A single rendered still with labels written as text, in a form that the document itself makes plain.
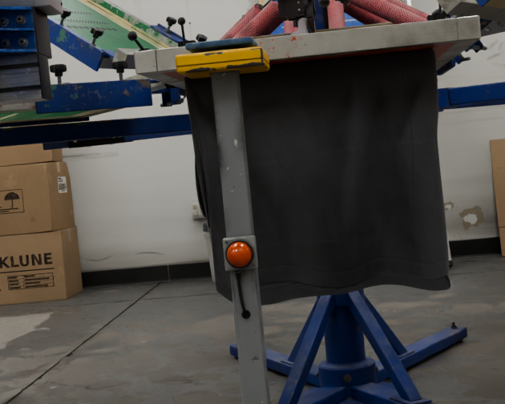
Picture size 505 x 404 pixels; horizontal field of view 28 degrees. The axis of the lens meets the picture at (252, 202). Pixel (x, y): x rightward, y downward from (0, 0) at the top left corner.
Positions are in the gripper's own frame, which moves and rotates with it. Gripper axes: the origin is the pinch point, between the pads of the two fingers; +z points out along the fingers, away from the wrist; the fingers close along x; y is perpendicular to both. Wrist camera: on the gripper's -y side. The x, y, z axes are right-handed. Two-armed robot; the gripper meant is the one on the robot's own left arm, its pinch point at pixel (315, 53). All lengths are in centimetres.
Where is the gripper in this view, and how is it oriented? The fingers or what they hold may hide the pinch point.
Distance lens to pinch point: 231.8
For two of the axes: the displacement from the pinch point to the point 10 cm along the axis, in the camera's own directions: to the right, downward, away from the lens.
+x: -0.9, 0.6, -9.9
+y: -9.9, 1.0, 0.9
